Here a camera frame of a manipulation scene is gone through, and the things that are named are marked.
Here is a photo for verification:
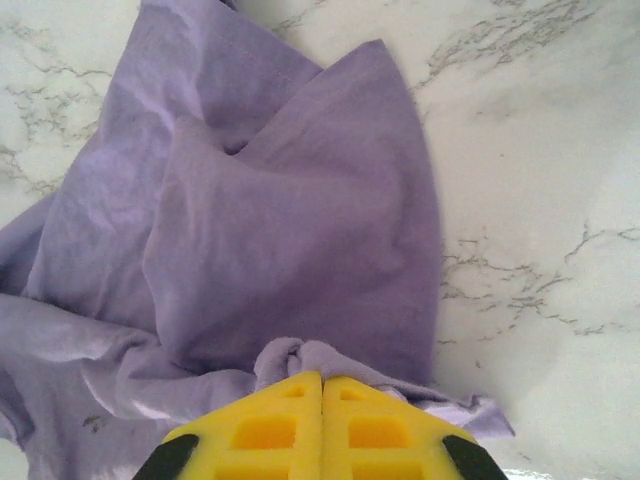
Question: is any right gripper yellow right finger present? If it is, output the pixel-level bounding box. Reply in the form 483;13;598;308
323;377;507;480

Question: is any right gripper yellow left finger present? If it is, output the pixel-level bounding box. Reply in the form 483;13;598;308
130;370;325;480

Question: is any plain purple t-shirt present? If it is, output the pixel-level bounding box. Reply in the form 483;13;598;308
0;0;516;480

